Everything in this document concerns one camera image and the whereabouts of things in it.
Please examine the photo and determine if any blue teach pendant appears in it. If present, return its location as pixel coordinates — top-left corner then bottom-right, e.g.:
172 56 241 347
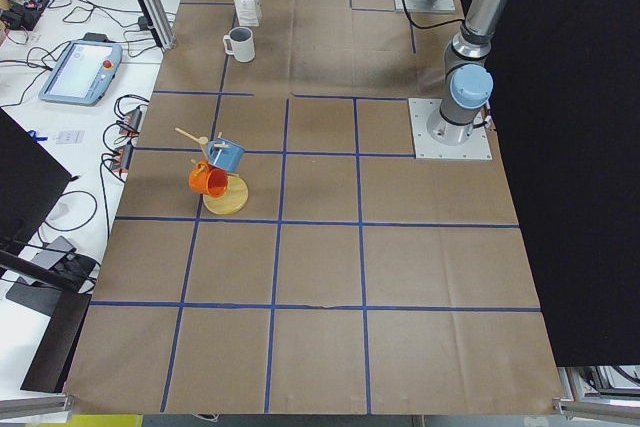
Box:
38 39 122 106

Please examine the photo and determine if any white ceramic mug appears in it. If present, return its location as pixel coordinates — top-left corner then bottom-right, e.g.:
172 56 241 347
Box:
222 27 255 63

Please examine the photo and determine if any black monitor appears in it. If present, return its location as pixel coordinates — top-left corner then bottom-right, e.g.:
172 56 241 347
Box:
1 112 74 291

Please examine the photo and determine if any blue mug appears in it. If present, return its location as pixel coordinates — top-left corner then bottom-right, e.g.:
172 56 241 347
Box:
207 137 245 173

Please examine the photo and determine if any blue white milk carton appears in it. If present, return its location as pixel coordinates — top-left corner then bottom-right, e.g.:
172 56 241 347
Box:
233 0 262 27

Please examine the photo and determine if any wooden mug tree stand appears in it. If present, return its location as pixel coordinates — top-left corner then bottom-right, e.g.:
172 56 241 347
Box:
174 127 249 215

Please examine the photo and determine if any orange mug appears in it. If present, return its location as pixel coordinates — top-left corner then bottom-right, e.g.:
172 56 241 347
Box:
188 161 228 198

